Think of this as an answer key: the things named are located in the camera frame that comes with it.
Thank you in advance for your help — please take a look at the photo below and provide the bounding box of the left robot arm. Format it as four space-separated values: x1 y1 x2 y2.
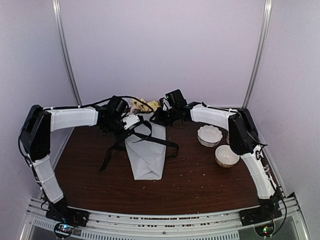
18 95 150 222

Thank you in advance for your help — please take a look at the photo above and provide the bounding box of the aluminium frame post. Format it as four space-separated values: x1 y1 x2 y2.
52 0 82 105
242 0 273 108

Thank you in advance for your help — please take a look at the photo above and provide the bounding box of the round white bowl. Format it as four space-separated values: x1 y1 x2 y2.
215 144 240 169

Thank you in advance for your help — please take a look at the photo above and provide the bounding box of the left aluminium frame post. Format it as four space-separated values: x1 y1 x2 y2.
52 0 82 105

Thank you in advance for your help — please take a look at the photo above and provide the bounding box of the black lanyard strap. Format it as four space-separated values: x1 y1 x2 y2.
98 119 180 173

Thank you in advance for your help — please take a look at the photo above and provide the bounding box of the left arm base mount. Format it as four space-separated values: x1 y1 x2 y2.
45 197 90 240

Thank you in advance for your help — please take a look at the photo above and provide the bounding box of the scalloped white dish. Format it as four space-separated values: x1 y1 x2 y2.
197 125 223 148

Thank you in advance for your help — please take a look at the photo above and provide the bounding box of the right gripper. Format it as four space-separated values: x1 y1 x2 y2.
150 106 179 126

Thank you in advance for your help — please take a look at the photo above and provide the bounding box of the right aluminium frame post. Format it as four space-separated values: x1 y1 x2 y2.
242 0 273 108

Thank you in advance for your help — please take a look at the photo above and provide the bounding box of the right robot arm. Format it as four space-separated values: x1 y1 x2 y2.
151 89 281 221

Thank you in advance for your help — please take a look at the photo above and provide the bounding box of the white wrapping paper sheet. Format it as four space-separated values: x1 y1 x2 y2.
125 114 167 181

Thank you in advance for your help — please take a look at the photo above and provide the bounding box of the front aluminium rail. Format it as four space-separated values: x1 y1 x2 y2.
21 192 307 240

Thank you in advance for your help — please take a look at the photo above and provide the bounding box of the patterned mug yellow inside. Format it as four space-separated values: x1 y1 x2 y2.
226 132 230 145

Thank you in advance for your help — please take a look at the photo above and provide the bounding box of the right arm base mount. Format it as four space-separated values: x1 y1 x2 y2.
239 203 282 238

